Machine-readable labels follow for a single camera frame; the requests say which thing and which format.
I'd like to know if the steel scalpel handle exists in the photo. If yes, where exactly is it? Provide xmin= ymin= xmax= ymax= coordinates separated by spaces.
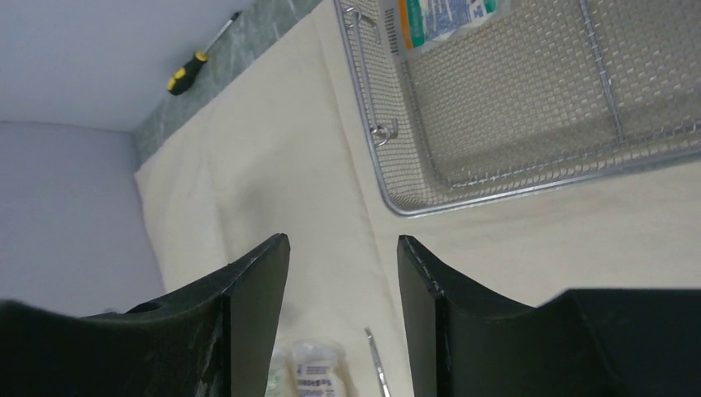
xmin=364 ymin=327 xmax=391 ymax=397

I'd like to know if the clear pouch green item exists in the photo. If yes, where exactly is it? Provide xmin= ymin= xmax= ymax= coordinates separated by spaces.
xmin=265 ymin=347 xmax=295 ymax=397

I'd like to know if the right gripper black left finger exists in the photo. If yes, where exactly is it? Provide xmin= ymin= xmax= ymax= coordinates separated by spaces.
xmin=1 ymin=233 xmax=290 ymax=396

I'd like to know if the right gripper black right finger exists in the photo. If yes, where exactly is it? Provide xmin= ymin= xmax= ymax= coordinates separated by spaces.
xmin=397 ymin=235 xmax=700 ymax=396

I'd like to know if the wire mesh instrument tray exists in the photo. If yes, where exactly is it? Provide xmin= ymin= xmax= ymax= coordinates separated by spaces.
xmin=334 ymin=1 xmax=700 ymax=218

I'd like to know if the green suture packet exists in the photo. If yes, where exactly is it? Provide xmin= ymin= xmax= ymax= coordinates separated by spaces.
xmin=379 ymin=0 xmax=514 ymax=60

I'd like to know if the beige surgical wrap cloth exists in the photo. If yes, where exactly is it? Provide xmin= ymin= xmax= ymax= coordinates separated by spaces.
xmin=135 ymin=1 xmax=700 ymax=396

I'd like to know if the pink suture packet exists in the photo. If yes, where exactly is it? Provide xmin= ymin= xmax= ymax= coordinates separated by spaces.
xmin=290 ymin=339 xmax=354 ymax=397

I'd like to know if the yellow black screwdriver left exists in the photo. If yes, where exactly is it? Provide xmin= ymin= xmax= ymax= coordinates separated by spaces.
xmin=167 ymin=11 xmax=242 ymax=96

